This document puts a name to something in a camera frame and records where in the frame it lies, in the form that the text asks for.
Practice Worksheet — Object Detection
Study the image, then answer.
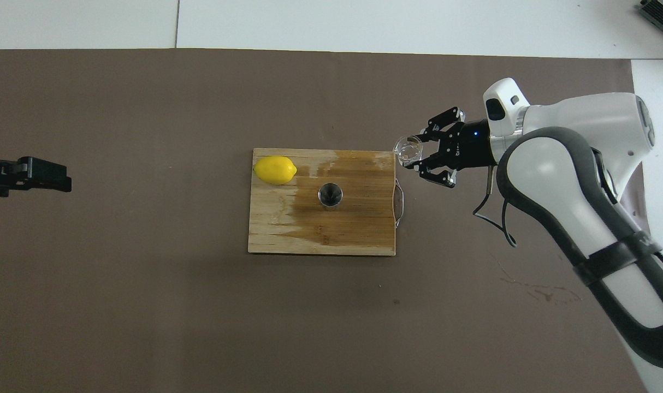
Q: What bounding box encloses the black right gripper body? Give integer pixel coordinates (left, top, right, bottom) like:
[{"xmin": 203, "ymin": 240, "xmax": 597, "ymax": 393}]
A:
[{"xmin": 446, "ymin": 120, "xmax": 499, "ymax": 167}]

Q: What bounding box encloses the small clear glass cup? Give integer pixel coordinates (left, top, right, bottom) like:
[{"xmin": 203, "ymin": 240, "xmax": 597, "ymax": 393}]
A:
[{"xmin": 393, "ymin": 135, "xmax": 425, "ymax": 167}]

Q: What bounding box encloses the steel cocktail jigger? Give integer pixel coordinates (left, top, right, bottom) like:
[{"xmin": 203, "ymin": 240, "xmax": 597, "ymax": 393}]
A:
[{"xmin": 317, "ymin": 183, "xmax": 344, "ymax": 210}]

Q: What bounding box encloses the wooden cutting board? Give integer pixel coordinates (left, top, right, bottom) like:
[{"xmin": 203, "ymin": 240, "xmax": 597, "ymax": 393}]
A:
[{"xmin": 248, "ymin": 148, "xmax": 406, "ymax": 257}]

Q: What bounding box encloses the brown paper table mat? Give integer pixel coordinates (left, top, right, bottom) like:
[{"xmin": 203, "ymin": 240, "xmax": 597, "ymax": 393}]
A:
[{"xmin": 0, "ymin": 48, "xmax": 663, "ymax": 393}]

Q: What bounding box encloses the yellow lemon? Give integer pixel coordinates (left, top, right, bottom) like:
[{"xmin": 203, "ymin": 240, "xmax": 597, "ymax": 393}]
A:
[{"xmin": 253, "ymin": 156, "xmax": 298, "ymax": 186}]

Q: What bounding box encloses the grey ribbed device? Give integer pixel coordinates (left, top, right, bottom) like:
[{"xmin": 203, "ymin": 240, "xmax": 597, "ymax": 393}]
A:
[{"xmin": 637, "ymin": 0, "xmax": 663, "ymax": 31}]

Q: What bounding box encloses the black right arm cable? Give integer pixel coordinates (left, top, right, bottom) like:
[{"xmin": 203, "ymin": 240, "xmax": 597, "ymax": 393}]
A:
[{"xmin": 472, "ymin": 166, "xmax": 518, "ymax": 248}]

